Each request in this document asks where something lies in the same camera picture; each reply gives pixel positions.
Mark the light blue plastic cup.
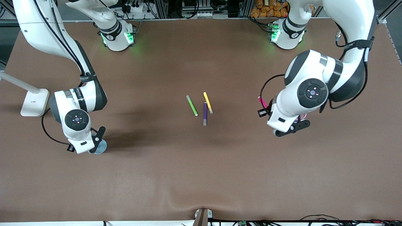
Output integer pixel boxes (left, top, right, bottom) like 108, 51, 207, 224
94, 139, 107, 155

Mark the yellow marker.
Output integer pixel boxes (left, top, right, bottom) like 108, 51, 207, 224
203, 92, 214, 114

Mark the green marker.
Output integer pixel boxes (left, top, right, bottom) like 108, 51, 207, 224
186, 95, 199, 117

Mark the orange packets pile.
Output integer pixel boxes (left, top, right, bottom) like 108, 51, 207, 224
250, 0, 291, 18

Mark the white power strip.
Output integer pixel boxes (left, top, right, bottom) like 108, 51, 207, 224
125, 3, 149, 13

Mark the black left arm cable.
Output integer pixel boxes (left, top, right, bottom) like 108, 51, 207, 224
259, 22, 376, 110

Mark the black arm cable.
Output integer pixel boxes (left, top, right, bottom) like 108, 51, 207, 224
33, 0, 95, 146
259, 22, 376, 110

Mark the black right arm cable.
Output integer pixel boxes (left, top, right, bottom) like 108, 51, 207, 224
33, 0, 95, 146

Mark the brown post with metal brackets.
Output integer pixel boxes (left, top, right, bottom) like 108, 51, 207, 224
193, 208, 213, 226

